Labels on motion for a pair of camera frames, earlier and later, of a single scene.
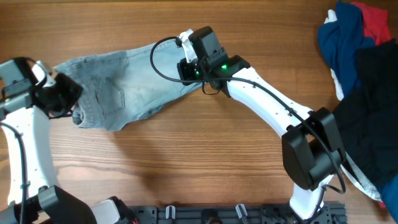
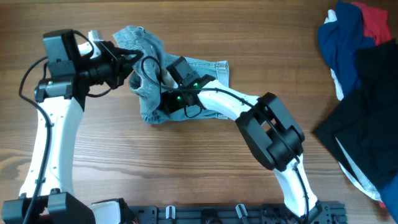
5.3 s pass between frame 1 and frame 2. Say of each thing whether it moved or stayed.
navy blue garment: stayed
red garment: stayed
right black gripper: moved
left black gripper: moved
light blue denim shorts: moved
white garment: stayed
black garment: stayed
